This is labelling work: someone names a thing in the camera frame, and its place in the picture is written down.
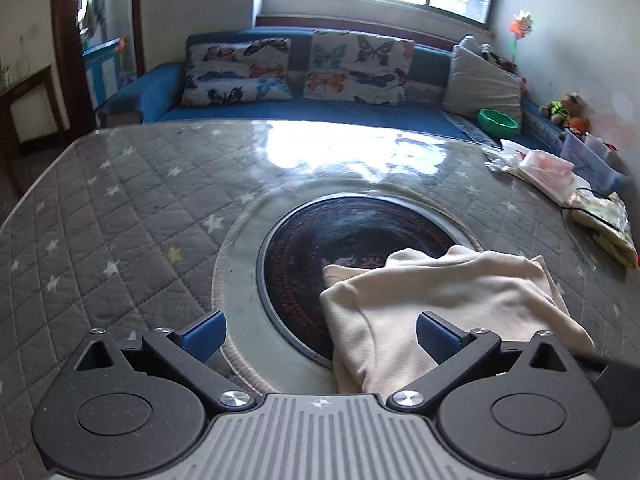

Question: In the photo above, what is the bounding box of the black white plush toy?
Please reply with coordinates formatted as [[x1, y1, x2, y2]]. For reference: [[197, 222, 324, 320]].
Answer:
[[480, 44, 516, 74]]

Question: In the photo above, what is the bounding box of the pink white plastic package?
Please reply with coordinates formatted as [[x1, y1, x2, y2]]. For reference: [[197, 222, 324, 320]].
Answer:
[[482, 140, 591, 207]]

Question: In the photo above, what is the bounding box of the teddy bear green vest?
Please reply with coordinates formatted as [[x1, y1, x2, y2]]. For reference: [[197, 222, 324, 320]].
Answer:
[[539, 93, 584, 127]]

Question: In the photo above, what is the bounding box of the grey plain cushion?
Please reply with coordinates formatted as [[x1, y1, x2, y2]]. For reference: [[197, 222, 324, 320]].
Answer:
[[442, 35, 522, 127]]

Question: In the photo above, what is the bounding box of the yellow patterned folded cloth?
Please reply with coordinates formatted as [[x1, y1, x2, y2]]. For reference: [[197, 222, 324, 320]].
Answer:
[[568, 188, 639, 270]]

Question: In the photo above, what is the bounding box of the black cable on table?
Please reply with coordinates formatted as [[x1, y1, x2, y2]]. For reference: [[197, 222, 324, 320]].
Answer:
[[560, 186, 632, 236]]

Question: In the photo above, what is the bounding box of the butterfly print cushion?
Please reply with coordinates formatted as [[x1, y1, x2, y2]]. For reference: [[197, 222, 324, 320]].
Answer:
[[304, 30, 414, 106], [181, 37, 293, 107]]

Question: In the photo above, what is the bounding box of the left butterfly print cushion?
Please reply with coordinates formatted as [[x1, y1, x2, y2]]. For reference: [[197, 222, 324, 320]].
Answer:
[[181, 37, 293, 107]]

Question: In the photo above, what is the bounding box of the orange plush toy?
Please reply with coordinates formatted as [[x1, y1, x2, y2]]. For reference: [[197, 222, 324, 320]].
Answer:
[[567, 117, 590, 136]]

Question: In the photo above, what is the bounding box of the cream garment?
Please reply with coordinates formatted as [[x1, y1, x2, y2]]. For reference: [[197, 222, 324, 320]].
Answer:
[[320, 245, 594, 399]]

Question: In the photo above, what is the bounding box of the clear blue storage bin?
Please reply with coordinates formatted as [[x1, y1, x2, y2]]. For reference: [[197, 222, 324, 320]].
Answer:
[[560, 131, 630, 195]]

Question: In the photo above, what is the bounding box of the black round induction cooktop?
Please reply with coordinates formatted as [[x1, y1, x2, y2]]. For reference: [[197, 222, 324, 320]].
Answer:
[[256, 193, 482, 370]]

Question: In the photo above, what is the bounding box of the dark wooden door frame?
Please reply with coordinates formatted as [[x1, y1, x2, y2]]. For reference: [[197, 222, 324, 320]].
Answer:
[[50, 0, 146, 136]]

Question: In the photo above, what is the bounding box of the blue sofa bench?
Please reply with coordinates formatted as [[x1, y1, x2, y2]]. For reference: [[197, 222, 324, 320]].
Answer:
[[94, 27, 566, 154]]

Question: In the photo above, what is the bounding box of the grey quilted star table cover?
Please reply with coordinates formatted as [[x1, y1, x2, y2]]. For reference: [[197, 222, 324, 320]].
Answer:
[[1, 120, 639, 479]]

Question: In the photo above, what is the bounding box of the orange pinwheel toy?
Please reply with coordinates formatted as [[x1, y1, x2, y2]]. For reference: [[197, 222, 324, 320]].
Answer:
[[509, 11, 533, 62]]

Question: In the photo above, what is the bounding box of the green plastic bowl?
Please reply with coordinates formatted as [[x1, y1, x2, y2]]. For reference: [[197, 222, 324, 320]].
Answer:
[[477, 108, 521, 138]]

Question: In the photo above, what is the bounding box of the right butterfly print cushion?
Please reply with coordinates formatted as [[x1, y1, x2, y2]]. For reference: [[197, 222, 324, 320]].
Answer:
[[304, 30, 414, 106]]

